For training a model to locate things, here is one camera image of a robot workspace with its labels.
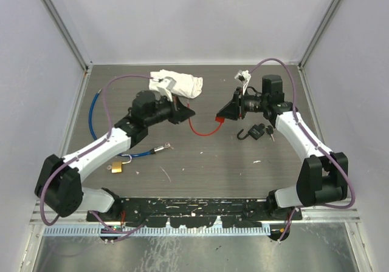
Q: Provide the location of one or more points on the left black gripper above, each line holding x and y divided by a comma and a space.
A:
177, 116

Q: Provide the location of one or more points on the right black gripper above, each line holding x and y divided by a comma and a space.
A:
235, 108

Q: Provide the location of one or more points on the red cable padlock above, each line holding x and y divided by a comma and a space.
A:
205, 125

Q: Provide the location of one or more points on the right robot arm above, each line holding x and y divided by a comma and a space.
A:
322, 175

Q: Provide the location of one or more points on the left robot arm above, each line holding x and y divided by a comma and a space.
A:
59, 185

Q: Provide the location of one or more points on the white crumpled cloth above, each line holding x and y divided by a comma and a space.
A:
186, 85

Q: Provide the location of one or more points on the black padlock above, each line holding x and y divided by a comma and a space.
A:
256, 132

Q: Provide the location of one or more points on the black-headed keys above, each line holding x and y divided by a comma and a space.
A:
270, 132

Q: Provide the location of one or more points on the brass padlock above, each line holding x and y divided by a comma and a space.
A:
116, 167

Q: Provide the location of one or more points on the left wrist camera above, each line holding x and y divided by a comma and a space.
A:
163, 86

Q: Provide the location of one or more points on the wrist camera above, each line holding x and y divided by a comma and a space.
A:
244, 77
163, 86

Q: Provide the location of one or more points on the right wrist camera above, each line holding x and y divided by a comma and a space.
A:
244, 77

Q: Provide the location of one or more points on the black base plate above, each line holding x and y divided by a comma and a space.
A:
197, 212

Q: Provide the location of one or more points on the aluminium frame rail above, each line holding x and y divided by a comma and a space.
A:
315, 214

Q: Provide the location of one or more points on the slotted cable duct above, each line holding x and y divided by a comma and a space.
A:
216, 230

